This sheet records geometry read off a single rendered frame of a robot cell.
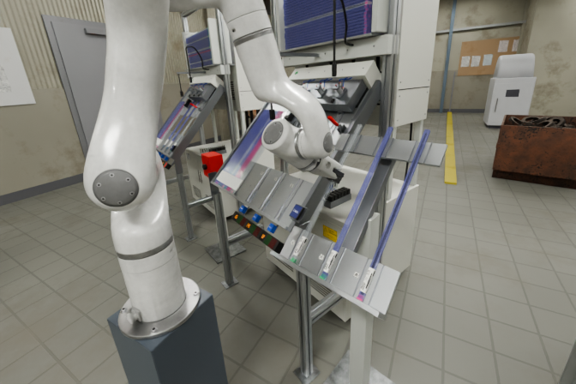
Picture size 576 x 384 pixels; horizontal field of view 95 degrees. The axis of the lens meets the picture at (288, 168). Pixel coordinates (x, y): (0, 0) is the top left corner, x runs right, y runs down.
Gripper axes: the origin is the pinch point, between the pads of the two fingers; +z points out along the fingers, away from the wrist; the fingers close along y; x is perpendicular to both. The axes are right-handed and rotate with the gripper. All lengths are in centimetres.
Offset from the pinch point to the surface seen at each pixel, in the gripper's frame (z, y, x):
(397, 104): 34, 4, -47
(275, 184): 10.1, 32.8, 7.3
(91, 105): 6, 427, -20
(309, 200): 7.3, 11.0, 9.1
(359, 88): 11.7, 10.8, -40.7
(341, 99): 9.6, 15.8, -34.3
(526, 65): 534, 2, -440
